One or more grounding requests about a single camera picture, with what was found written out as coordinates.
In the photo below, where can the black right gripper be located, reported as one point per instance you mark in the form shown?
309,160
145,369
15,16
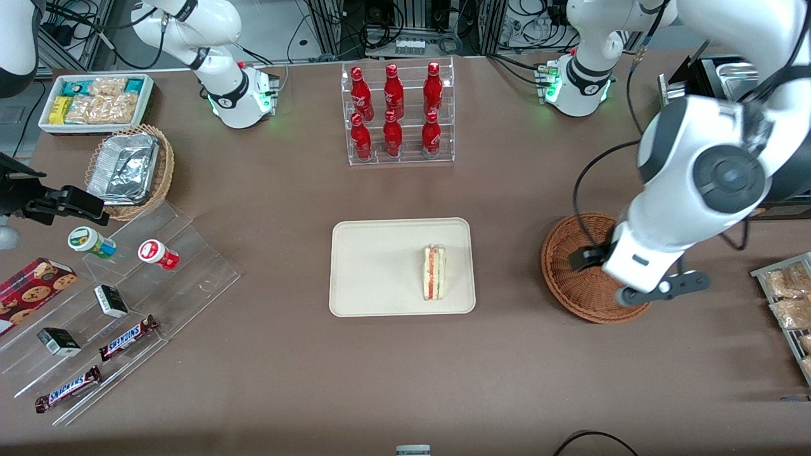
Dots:
14,195

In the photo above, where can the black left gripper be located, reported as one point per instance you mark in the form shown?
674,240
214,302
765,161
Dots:
590,256

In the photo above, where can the triangle sandwich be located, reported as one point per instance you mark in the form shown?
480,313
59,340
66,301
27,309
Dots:
434,272

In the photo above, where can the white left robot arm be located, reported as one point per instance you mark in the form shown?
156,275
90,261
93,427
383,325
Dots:
697,209

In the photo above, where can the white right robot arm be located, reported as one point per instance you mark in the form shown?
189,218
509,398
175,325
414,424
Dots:
228,95

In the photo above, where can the round brown wicker basket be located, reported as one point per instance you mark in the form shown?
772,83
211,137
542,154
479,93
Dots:
564,285

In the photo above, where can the light wicker basket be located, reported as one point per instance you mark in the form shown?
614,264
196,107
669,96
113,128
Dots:
166,164

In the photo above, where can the tray of packaged pastries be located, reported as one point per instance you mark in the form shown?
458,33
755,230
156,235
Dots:
779,265

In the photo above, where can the cream plastic tray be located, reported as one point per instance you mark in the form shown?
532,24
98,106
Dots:
380,272

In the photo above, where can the green lid cup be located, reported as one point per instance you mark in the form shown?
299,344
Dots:
85,239

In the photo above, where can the aluminium foil container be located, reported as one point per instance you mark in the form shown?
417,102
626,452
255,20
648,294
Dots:
123,168

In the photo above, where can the red lid cup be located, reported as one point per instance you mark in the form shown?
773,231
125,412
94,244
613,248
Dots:
155,253

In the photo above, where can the clear bag of crackers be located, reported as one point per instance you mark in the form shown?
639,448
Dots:
108,85
101,109

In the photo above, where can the small black carton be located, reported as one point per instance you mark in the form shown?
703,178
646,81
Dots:
58,342
111,301

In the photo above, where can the yellow snack packet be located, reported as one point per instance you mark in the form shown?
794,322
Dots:
59,109

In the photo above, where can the red cookie box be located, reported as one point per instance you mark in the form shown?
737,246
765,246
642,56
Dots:
31,291

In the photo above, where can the teal snack packet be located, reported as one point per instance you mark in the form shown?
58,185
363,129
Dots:
75,87
134,85

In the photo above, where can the clear acrylic stepped display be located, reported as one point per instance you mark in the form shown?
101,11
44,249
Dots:
190,272

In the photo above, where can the white snack bin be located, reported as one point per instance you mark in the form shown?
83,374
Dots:
149,95

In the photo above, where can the snickers chocolate bar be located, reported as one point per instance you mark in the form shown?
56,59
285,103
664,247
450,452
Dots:
127,339
66,389

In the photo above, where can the red cola bottle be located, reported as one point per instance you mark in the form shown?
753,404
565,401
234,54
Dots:
393,92
431,136
392,136
433,88
361,139
361,95

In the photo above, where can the clear acrylic bottle rack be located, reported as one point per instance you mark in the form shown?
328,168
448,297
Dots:
412,159

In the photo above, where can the clear bagged pastry snack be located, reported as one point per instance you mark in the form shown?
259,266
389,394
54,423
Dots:
792,313
808,366
789,282
806,343

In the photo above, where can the black food warmer appliance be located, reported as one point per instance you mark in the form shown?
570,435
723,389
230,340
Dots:
700,79

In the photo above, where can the steel food pan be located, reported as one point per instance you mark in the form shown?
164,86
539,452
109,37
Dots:
735,73

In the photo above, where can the grey device edge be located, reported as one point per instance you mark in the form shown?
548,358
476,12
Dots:
413,451

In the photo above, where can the white power strip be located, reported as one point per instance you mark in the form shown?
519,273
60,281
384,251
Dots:
410,47

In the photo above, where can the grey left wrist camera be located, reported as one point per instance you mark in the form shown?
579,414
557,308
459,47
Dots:
684,286

